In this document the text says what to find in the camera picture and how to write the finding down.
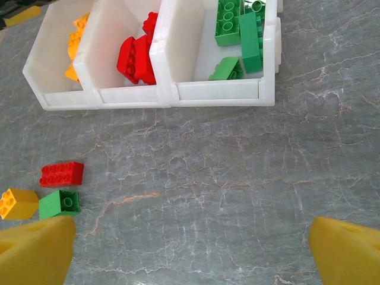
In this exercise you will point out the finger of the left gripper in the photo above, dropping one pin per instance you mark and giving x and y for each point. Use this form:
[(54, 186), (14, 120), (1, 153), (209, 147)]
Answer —
[(22, 17)]

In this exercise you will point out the orange long lego brick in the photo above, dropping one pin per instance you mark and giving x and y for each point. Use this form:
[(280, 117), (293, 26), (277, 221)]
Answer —
[(78, 35)]

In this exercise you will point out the green curved lego brick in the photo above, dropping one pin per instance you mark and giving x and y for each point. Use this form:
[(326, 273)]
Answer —
[(226, 69)]

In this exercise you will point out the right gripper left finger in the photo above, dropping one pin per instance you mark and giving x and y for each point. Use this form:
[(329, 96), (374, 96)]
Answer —
[(32, 252)]

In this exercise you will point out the red long lego brick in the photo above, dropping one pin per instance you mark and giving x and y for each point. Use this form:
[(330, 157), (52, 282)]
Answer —
[(62, 174)]

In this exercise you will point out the red large lego brick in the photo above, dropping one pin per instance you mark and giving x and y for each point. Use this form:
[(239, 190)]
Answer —
[(135, 60)]

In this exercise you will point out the green small lego brick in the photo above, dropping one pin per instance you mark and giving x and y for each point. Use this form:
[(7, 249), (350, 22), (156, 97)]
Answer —
[(59, 205)]

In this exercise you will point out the green long lego brick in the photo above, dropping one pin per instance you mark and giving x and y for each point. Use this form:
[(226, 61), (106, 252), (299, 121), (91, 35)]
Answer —
[(251, 44), (227, 25)]

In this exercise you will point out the orange square lego brick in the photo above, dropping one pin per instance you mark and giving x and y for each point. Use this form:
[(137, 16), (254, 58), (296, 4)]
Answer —
[(72, 72), (19, 203)]

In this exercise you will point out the white plastic storage bin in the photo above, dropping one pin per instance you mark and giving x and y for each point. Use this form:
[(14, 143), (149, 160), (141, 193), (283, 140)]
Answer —
[(104, 35), (219, 92), (50, 59)]

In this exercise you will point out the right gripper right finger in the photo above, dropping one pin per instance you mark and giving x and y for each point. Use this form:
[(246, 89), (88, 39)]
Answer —
[(347, 255)]

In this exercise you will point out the red small lego brick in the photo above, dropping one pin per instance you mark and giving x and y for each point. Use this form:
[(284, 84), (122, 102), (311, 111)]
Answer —
[(150, 24)]

